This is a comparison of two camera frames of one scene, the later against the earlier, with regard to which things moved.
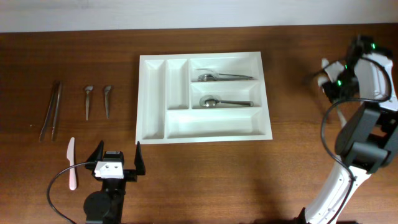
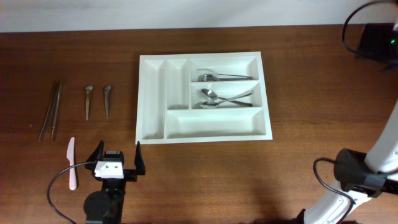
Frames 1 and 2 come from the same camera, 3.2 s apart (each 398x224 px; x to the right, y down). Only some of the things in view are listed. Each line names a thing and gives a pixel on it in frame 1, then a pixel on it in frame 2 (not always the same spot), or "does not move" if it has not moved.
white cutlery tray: [201, 98] does not move
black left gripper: [130, 173] does not move
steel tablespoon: [342, 120] to [212, 104]
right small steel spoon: [107, 91] does not move
